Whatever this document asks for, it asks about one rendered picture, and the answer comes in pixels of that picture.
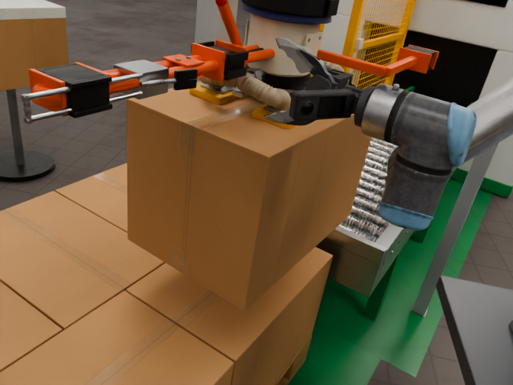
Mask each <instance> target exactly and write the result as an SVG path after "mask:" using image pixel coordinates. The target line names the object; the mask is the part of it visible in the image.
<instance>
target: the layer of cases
mask: <svg viewBox="0 0 513 385"><path fill-rule="evenodd" d="M332 259H333V255H332V254H329V253H328V252H326V251H323V250H321V249H319V248H317V247H314V248H313V249H312V250H311V251H310V252H309V253H308V254H307V255H305V256H304V257H303V258H302V259H301V260H300V261H299V262H298V263H297V264H296V265H295V266H294V267H293V268H292V269H291V270H289V271H288V272H287V273H286V274H285V275H284V276H283V277H282V278H280V279H279V280H278V281H277V282H276V283H275V284H274V285H273V286H271V287H270V288H269V289H268V290H267V291H266V292H265V293H264V294H263V295H262V296H261V297H260V298H259V299H258V300H256V301H255V302H254V303H253V304H252V305H251V306H250V307H249V308H247V309H246V310H245V311H243V310H242V309H240V308H238V307H237V306H235V305H234V304H232V303H230V302H228V301H227V300H226V299H224V298H222V297H220V296H219V295H218V294H216V293H214V292H212V291H211V290H209V289H207V288H206V287H204V286H203V285H201V284H200V283H197V282H196V281H194V280H193V279H191V278H190V277H187V276H186V275H185V274H184V273H181V272H180V271H178V270H177V269H175V268H174V267H171V266H170V265H168V264H167V263H165V262H164V261H162V260H161V259H159V258H157V257H155V256H154V255H152V254H151V253H149V252H147V251H145V250H144V249H143V248H141V247H139V246H137V245H136V244H135V243H133V242H131V241H129V240H128V239H127V163H125V164H122V165H120V166H118V167H115V168H112V169H110V170H106V171H105V172H102V173H99V174H96V175H94V176H91V177H89V178H86V179H84V180H80V181H78V182H76V183H73V184H70V185H68V186H64V187H63V188H60V189H57V190H55V191H52V192H49V193H47V194H44V195H42V196H38V197H36V198H34V199H31V200H28V201H26V202H23V203H21V204H18V205H15V206H12V207H10V208H8V209H5V210H2V211H0V385H273V384H274V383H275V382H276V381H277V380H278V379H279V377H280V376H281V374H282V373H283V372H284V370H285V369H286V368H287V367H288V366H289V364H290V363H291V362H292V360H293V359H294V357H295V356H296V355H297V353H299V351H300V350H301V349H302V347H303V346H304V345H305V343H306V342H307V340H308V339H309V338H310V337H311V335H312V332H313V328H314V326H315V320H316V318H317V314H318V310H319V306H320V303H321V298H322V295H323V292H324V287H325V284H326V281H327V276H328V273H329V270H330V267H331V261H332Z"/></svg>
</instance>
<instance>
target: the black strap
mask: <svg viewBox="0 0 513 385"><path fill-rule="evenodd" d="M241 1H242V2H243V3H245V4H247V5H250V6H253V7H256V8H262V9H265V10H269V11H276V12H281V13H286V14H291V15H302V16H312V17H329V16H334V15H337V9H338V5H339V1H340V0H241Z"/></svg>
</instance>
